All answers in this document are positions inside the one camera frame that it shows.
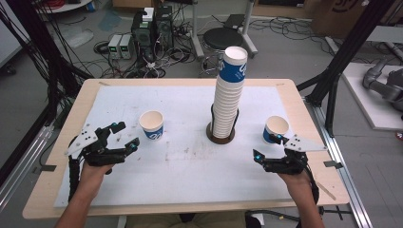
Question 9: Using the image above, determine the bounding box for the person's left hand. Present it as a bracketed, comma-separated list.
[76, 161, 116, 195]

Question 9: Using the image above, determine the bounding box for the brown cardboard box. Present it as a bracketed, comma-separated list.
[311, 0, 395, 40]

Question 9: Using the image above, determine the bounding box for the black cable chain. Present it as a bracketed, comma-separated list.
[302, 167, 320, 207]
[67, 136, 84, 203]

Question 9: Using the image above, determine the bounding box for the black computer tower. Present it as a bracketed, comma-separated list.
[131, 7, 156, 57]
[155, 5, 175, 49]

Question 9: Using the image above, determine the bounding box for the blue banded paper cup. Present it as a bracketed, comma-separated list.
[138, 109, 165, 142]
[261, 115, 290, 145]

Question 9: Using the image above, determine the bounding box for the black metal frame post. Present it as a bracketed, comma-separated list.
[6, 0, 93, 127]
[297, 0, 398, 134]

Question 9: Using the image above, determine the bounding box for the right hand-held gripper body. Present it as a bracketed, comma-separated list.
[263, 133, 328, 176]

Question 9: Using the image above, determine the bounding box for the white desk leg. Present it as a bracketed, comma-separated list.
[241, 0, 259, 55]
[189, 0, 206, 60]

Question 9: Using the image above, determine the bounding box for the black wire cup holder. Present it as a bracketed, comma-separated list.
[205, 104, 240, 145]

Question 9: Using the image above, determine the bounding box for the stack of white paper cups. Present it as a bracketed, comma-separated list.
[211, 46, 249, 140]

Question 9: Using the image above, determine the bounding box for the person's right hand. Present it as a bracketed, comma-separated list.
[278, 172, 314, 204]

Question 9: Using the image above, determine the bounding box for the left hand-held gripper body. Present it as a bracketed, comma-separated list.
[64, 125, 131, 167]

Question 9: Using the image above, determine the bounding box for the black round stool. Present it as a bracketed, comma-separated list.
[200, 27, 245, 78]

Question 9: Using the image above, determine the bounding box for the aluminium rail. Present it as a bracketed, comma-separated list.
[0, 123, 55, 211]
[304, 97, 374, 228]

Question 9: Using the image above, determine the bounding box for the grey power supply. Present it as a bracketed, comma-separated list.
[119, 33, 134, 61]
[107, 33, 123, 60]

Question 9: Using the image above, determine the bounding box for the wooden table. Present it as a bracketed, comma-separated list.
[22, 78, 351, 220]

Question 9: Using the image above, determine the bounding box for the white floor platform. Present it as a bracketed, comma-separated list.
[341, 62, 403, 131]

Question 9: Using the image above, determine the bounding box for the white table mat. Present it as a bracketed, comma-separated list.
[53, 85, 308, 208]

